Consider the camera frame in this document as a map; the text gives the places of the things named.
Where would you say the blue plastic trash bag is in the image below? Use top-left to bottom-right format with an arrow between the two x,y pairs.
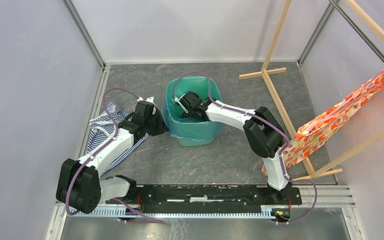
163,75 -> 223,140

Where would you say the blue white striped cloth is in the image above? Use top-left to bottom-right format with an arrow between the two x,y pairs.
86,101 -> 149,177

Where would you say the orange floral patterned cloth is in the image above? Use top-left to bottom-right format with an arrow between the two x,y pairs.
261,71 -> 384,175

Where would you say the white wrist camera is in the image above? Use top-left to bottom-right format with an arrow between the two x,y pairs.
137,96 -> 157,115
174,97 -> 189,114

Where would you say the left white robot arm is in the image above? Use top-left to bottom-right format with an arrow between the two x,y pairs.
55,97 -> 168,214

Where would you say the wooden drying rack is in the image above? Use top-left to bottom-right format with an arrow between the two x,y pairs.
239,0 -> 384,182

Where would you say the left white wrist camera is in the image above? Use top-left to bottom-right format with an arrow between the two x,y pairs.
137,96 -> 157,115

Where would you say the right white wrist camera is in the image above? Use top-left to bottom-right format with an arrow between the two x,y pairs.
174,97 -> 189,114

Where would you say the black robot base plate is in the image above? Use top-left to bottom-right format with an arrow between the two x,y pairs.
121,184 -> 303,214

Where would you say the metal slotted rail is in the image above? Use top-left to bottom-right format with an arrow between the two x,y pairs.
75,205 -> 288,220

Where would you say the green plastic trash bin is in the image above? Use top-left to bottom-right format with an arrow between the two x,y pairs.
165,76 -> 223,148

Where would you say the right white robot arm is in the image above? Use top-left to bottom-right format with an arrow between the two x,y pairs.
174,91 -> 292,204

